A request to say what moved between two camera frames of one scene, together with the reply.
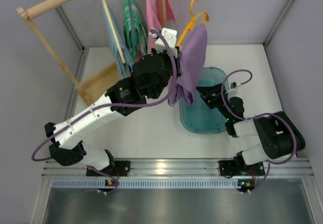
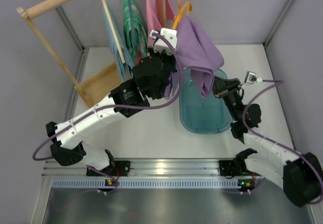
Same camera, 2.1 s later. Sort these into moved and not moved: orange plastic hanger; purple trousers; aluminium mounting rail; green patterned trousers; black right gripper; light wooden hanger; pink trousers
Moved: black right gripper; orange plastic hanger; purple trousers
Not moved: green patterned trousers; light wooden hanger; pink trousers; aluminium mounting rail
